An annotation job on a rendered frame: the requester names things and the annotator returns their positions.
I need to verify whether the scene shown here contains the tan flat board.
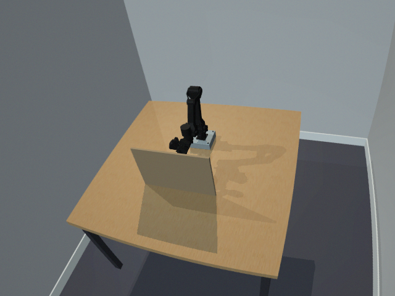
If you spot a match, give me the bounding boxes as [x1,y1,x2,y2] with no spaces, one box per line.
[131,147,217,196]

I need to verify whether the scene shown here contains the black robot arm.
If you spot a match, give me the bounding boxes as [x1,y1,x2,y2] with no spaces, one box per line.
[169,86,208,152]

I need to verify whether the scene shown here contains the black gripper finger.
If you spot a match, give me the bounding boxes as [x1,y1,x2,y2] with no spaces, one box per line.
[177,147,187,154]

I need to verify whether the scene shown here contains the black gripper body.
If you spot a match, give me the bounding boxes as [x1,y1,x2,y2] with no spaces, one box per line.
[178,139,191,151]

